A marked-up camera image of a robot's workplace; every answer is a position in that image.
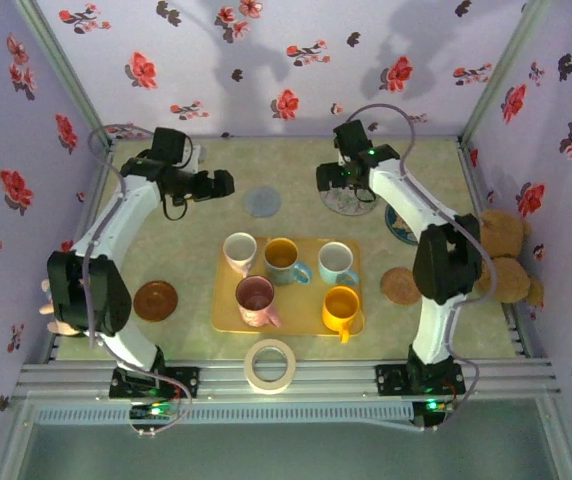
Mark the large bunny flower coaster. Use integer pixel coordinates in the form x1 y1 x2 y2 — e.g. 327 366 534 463
318 184 380 217

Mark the grey-blue woven coaster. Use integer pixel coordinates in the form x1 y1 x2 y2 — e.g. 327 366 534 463
243 185 283 218

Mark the pale pink tall cup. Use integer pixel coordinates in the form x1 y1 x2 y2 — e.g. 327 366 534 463
222 231 259 278

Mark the light blue footed mug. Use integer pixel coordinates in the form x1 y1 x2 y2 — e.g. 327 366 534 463
317 241 361 288

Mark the dark blue cartoon coaster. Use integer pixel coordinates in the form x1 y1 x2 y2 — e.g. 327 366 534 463
384 202 425 247

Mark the blue butterfly mug yellow inside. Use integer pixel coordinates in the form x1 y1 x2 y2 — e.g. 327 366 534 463
263 237 313 287

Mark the pink floral mug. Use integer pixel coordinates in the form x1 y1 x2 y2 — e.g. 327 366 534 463
235 275 283 329

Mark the tan rattan coaster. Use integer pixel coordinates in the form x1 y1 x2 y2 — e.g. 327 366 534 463
379 266 423 306

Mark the plain yellow mug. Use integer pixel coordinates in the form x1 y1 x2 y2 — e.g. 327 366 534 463
321 285 362 345

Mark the brown wooden coaster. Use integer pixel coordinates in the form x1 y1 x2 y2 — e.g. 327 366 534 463
132 280 179 324

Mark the yellow serving tray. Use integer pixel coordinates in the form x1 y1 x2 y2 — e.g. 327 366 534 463
210 235 366 335

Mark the masking tape roll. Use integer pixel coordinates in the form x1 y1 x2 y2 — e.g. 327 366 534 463
243 338 298 396

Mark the pink plush doll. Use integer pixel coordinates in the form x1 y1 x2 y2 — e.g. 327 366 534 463
39 279 80 337

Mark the brown teddy bear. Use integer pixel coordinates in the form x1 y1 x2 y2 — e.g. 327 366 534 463
468 208 546 307

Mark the small lit circuit board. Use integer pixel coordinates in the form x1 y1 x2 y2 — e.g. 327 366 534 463
129 402 177 421
412 397 455 429

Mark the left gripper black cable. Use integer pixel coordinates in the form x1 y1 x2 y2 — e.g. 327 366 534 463
162 193 190 222

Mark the thin aluminium back rail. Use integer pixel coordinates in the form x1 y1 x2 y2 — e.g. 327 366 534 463
110 133 465 144

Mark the left arm grey cable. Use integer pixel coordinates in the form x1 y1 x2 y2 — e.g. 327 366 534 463
81 123 195 437

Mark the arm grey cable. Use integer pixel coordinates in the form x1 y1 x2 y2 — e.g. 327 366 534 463
348 103 497 434
81 123 195 437

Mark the aluminium frame post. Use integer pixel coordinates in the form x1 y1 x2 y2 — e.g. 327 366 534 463
15 0 117 149
458 0 551 146

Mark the aluminium front frame rail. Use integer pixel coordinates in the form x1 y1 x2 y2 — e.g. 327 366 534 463
13 357 562 401

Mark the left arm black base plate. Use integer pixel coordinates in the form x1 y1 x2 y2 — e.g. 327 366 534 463
109 366 201 400

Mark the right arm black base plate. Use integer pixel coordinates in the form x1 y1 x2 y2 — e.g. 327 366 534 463
375 363 466 397

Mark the aluminium side rail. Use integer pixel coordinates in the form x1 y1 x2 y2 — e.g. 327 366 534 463
455 139 537 359

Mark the grey slotted cable duct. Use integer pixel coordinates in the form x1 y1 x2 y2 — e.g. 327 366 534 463
33 403 415 425

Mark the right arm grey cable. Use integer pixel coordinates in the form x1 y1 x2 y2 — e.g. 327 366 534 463
348 103 497 434

